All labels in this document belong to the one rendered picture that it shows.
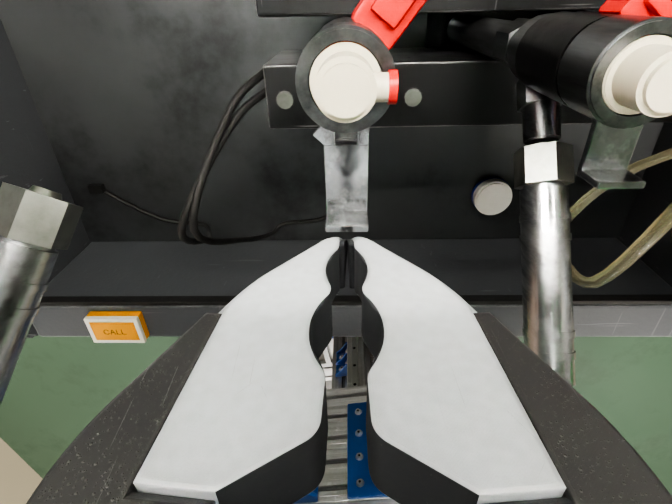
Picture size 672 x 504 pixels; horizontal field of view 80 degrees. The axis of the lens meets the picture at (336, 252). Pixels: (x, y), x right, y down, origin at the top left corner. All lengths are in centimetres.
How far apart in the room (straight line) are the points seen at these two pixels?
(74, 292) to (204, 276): 12
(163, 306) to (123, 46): 24
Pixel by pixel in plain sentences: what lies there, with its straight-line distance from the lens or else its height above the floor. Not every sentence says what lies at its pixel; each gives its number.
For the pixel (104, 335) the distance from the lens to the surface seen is 45.
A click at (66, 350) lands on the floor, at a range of 216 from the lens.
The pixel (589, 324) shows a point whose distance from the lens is 45.
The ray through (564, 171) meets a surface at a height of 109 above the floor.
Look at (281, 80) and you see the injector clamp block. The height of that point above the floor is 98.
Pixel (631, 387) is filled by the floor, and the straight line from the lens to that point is 231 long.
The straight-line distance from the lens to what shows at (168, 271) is 46.
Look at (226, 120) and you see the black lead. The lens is 27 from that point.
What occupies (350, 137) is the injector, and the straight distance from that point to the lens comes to 17.
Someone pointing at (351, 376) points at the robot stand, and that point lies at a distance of 107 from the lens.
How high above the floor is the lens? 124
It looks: 58 degrees down
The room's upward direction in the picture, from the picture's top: 177 degrees counter-clockwise
